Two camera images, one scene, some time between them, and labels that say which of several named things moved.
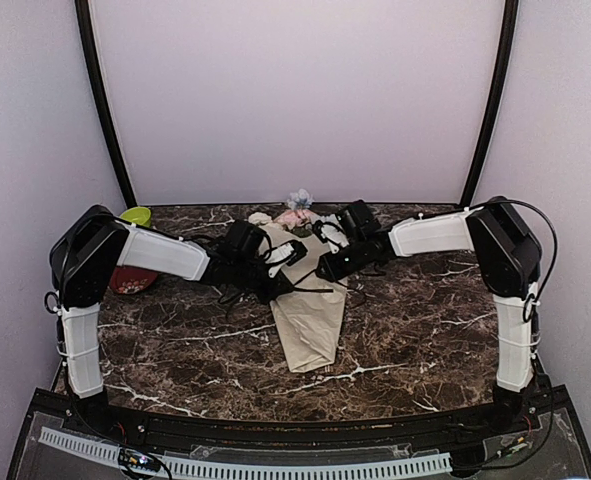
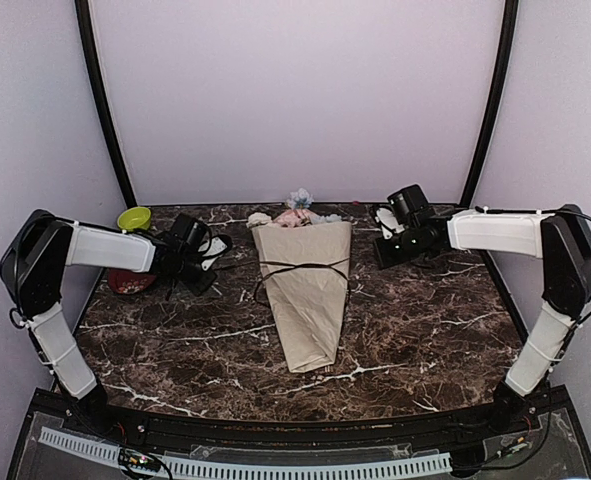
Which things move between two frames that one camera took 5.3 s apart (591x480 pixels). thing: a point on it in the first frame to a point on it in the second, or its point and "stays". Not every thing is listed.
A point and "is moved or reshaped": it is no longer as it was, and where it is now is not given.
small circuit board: (135, 459) stays
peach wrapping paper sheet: (310, 318) stays
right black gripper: (333, 269) to (385, 259)
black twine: (310, 290) is moved or reshaped
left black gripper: (281, 285) to (201, 286)
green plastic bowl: (137, 215) stays
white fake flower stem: (259, 217) stays
